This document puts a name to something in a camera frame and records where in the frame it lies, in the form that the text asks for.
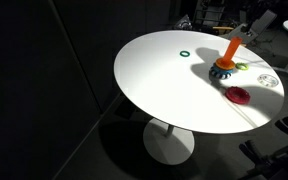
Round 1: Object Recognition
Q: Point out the red ring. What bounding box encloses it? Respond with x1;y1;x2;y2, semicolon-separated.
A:
224;86;252;106

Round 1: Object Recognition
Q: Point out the black and purple equipment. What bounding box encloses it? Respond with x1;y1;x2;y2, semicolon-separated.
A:
238;116;288;180

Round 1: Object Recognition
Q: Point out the black and white base ring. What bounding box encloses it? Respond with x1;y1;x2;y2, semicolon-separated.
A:
208;66;233;81

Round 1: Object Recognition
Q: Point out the orange ring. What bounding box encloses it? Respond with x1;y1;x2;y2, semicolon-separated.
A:
215;57;236;71

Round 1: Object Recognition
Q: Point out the lime green ring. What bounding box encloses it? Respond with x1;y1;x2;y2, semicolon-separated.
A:
234;62;250;72

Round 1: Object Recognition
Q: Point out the orange ring toss peg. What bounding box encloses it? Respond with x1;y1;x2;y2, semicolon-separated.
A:
222;37;242;65

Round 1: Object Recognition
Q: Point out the blue ring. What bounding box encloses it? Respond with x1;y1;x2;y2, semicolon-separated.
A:
210;64;234;77

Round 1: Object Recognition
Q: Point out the white round pedestal table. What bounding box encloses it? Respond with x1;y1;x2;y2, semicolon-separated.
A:
114;30;284;165

